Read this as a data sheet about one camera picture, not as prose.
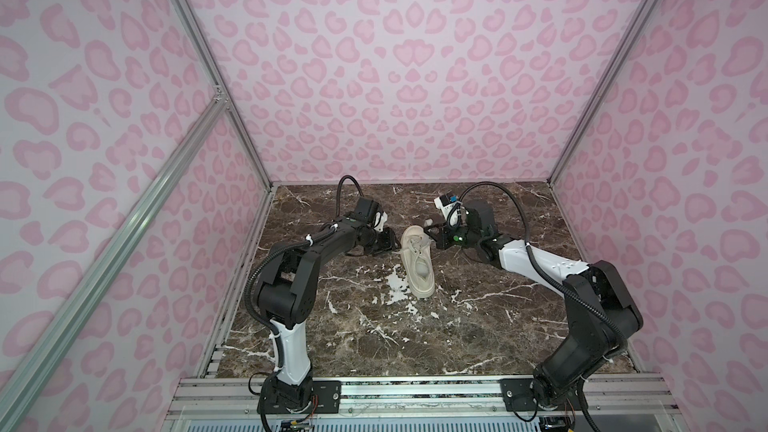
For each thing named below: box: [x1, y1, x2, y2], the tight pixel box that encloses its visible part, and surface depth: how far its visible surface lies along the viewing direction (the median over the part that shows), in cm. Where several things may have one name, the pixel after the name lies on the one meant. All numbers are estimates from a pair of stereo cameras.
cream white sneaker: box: [400, 225, 436, 298], surface depth 92 cm
